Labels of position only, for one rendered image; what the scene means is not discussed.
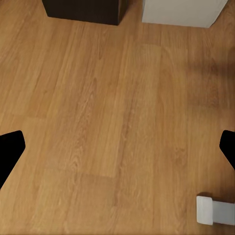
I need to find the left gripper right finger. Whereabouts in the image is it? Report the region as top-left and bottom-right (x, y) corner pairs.
(219, 130), (235, 170)

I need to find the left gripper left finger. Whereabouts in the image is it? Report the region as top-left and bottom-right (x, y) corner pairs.
(0, 130), (25, 189)

